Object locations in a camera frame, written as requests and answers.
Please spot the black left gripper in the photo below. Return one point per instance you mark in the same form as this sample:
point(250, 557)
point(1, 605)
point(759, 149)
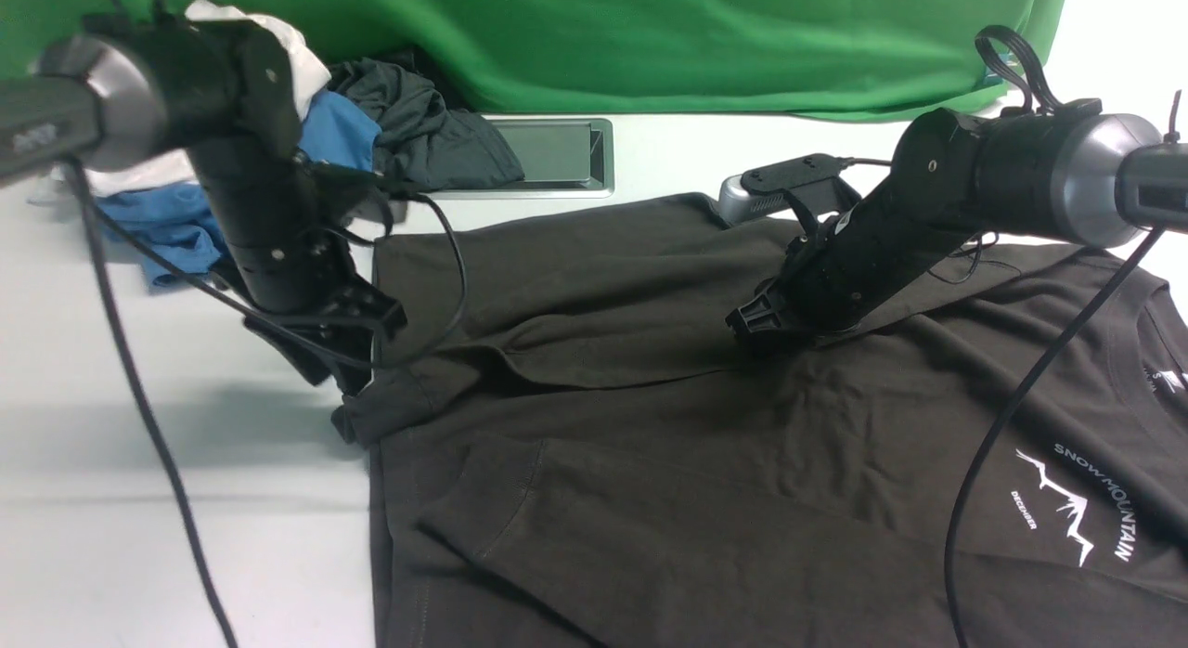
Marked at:
point(307, 297)

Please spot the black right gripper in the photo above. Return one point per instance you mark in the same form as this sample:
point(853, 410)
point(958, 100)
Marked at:
point(858, 263)

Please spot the dark gray long-sleeved shirt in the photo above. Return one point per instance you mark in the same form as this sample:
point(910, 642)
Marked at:
point(592, 461)

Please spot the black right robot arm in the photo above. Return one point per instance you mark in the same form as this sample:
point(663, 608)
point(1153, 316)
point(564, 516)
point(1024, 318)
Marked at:
point(1064, 171)

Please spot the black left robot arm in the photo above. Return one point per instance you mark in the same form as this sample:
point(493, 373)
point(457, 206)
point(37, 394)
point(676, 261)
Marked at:
point(48, 119)

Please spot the blue crumpled garment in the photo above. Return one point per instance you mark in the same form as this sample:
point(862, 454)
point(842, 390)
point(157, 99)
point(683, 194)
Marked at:
point(176, 222)

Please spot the dark gray crumpled garment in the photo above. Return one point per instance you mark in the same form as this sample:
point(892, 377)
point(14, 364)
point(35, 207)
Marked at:
point(424, 138)

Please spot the white crumpled garment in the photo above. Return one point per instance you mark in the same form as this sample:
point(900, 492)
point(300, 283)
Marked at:
point(176, 81)

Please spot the green backdrop cloth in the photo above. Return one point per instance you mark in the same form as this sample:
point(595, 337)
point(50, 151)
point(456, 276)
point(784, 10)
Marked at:
point(842, 60)

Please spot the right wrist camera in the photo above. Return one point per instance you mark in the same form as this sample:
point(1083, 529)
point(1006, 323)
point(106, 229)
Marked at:
point(806, 185)

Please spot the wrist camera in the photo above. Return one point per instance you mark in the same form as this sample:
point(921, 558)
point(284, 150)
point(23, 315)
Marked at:
point(806, 185)
point(344, 193)

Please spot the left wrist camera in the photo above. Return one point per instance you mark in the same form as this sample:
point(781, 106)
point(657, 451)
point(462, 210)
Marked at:
point(344, 193)

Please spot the gray table cable hatch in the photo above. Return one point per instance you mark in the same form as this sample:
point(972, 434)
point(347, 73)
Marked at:
point(561, 158)

